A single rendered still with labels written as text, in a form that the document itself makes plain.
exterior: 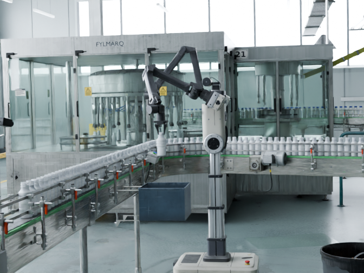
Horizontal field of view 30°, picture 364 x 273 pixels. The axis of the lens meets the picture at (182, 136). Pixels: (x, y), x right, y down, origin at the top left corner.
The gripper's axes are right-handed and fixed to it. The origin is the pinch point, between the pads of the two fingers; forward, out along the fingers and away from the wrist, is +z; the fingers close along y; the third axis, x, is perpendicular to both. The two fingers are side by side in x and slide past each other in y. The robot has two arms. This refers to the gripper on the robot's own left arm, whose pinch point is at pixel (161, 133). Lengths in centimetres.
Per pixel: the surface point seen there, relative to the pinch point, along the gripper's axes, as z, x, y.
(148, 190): 35.8, -27.4, -6.4
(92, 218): 43, -81, -33
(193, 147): 27, 182, 9
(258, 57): -69, 541, 84
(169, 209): 49, -29, 7
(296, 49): -79, 538, 139
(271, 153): 32, 151, 83
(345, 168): 45, 136, 147
